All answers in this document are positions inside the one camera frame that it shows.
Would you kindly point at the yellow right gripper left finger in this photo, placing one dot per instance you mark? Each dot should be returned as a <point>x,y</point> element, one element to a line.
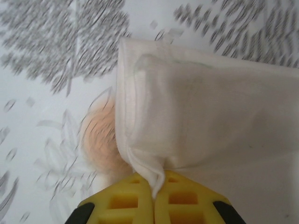
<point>126,203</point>

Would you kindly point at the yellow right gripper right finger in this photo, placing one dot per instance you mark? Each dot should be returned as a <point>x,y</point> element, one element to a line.
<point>187,200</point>

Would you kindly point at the floral grey tablecloth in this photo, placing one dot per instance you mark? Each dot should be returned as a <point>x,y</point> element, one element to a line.
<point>46,81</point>

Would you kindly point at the white t-shirt with daisy print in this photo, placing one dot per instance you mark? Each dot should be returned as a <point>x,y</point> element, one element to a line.
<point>210,112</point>

